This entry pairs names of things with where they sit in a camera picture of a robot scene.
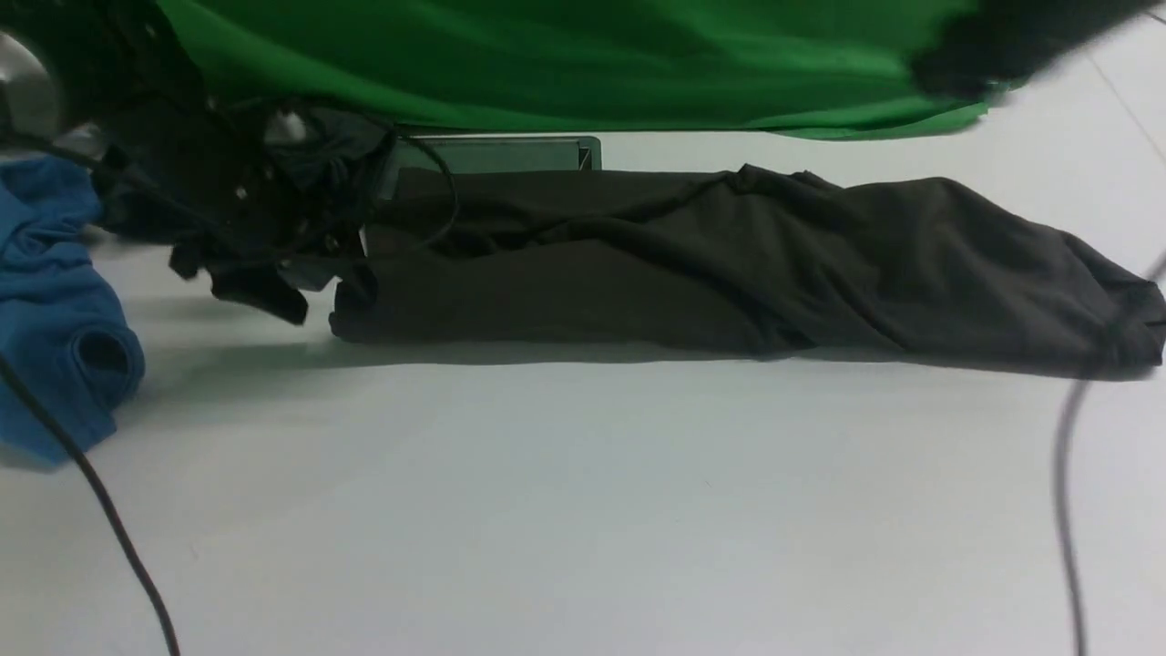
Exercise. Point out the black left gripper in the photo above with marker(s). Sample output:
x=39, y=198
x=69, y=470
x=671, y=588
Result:
x=203, y=184

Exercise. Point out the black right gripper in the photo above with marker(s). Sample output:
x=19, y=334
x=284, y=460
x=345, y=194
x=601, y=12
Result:
x=1006, y=42

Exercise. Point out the dark gray long-sleeve top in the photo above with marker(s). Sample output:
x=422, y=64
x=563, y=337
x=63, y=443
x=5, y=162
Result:
x=749, y=263

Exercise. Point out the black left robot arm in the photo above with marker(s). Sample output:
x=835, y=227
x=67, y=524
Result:
x=70, y=64

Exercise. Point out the dark teal crumpled garment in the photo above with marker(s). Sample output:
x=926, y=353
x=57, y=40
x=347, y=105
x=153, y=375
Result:
x=347, y=152

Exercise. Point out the green backdrop cloth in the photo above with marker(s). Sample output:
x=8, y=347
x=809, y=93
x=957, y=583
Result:
x=810, y=69

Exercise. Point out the blue crumpled garment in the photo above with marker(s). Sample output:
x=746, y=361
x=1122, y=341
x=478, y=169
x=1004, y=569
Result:
x=62, y=326

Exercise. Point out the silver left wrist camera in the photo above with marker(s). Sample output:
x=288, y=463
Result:
x=285, y=129

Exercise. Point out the metal table cable hatch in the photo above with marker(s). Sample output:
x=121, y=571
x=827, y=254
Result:
x=508, y=154

